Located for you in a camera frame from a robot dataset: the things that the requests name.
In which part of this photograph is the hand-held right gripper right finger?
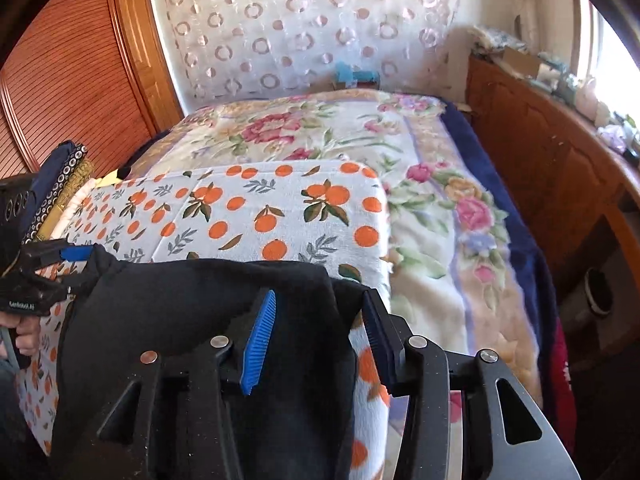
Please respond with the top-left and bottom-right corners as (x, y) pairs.
(361, 290), (571, 480)

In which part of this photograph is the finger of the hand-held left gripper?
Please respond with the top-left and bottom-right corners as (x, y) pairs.
(22, 241), (97, 266)

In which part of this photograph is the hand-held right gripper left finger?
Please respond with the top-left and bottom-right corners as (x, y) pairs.
(75, 289), (277, 480)

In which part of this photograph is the black garment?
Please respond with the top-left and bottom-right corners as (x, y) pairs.
(50, 245), (363, 480)

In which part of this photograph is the person's left hand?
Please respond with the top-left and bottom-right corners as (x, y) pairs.
(0, 310), (43, 361)

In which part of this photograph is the white folded cloth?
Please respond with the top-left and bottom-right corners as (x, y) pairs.
(50, 175), (118, 241)

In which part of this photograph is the olive yellow folded cloth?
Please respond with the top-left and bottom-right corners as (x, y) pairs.
(37, 157), (98, 241)

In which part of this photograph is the stack of folded fabrics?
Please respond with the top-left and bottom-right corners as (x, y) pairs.
(22, 141), (88, 246)

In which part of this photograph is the floral plush blanket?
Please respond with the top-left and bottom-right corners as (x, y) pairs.
(127, 89), (543, 431)

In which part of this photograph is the orange fruit print blanket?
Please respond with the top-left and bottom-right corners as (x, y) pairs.
(15, 160), (393, 480)

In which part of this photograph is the navy blue blanket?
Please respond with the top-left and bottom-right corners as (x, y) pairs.
(440, 102), (558, 361)

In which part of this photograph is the wooden louvered wardrobe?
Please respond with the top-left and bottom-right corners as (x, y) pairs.
(0, 0), (183, 181)

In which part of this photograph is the red cloth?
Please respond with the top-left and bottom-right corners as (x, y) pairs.
(547, 320), (578, 456)

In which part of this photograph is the black round object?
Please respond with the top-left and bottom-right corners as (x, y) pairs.
(582, 267), (613, 316)

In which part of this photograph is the wooden sideboard cabinet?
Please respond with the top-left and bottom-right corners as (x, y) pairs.
(465, 55), (640, 356)

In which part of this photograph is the small blue object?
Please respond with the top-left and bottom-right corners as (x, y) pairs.
(332, 62), (381, 91)

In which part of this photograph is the cardboard box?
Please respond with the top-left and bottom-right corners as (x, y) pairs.
(500, 47), (543, 81)

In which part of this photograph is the pile of papers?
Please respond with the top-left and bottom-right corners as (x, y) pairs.
(467, 25), (521, 58)

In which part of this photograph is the beige container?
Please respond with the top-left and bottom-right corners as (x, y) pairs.
(575, 80), (608, 121)

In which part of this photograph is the bright window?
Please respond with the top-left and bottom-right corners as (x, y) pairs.
(572, 0), (640, 126)

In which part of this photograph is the ring-patterned lace headboard cover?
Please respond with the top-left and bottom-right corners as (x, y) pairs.
(150, 0), (466, 116)

